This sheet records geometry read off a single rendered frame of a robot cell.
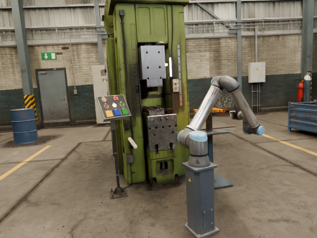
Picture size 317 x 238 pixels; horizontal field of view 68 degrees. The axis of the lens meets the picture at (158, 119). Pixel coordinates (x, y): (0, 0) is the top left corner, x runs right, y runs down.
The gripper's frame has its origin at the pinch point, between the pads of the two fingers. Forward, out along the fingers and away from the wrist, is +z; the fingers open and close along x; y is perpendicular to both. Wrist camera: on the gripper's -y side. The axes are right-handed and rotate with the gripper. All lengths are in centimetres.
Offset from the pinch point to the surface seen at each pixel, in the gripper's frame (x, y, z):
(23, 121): -336, 36, 427
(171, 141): -59, 37, 44
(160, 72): -66, -50, 49
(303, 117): 295, 56, 189
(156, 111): -74, -2, 49
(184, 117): -32, 12, 65
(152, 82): -77, -38, 49
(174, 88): -44, -29, 62
